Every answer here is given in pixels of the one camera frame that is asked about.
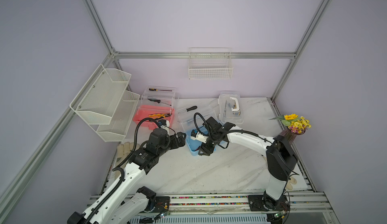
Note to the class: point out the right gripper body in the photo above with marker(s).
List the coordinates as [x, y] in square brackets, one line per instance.
[212, 140]

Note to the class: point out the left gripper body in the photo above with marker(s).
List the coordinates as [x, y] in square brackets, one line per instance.
[170, 144]

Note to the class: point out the white clear toolbox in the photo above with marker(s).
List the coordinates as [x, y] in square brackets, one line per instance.
[230, 108]

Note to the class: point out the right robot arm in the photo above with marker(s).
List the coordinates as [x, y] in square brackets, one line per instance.
[280, 157]

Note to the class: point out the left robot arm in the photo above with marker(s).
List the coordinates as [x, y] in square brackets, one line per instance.
[111, 207]

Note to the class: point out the yellow pliers in pink box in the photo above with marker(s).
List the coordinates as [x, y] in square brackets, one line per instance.
[159, 116]

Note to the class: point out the screwdriver in blue lid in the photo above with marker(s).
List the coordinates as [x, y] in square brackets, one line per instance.
[188, 109]

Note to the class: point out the left beige work glove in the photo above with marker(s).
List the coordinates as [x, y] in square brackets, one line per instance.
[123, 150]

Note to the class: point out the beige work glove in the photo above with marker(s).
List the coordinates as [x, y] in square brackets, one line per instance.
[123, 150]
[291, 184]

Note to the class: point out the pink toolbox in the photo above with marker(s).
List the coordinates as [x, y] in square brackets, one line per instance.
[155, 103]

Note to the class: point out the lower white mesh shelf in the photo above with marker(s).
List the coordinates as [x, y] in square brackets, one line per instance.
[118, 128]

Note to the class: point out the white mesh shelf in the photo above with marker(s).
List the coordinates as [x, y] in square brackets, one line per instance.
[98, 100]
[118, 128]

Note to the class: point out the screwdriver in pink lid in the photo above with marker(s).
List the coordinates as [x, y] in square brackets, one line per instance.
[159, 90]

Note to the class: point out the upper white mesh shelf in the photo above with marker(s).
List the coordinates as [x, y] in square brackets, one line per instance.
[98, 100]

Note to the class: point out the flower vase bouquet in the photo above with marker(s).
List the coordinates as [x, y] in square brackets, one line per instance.
[294, 124]

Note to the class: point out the right beige work glove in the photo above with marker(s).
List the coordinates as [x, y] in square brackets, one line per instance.
[291, 184]

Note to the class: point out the white wire wall basket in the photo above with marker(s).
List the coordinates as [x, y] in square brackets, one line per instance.
[209, 63]

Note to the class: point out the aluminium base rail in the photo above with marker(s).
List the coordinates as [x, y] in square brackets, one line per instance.
[296, 202]

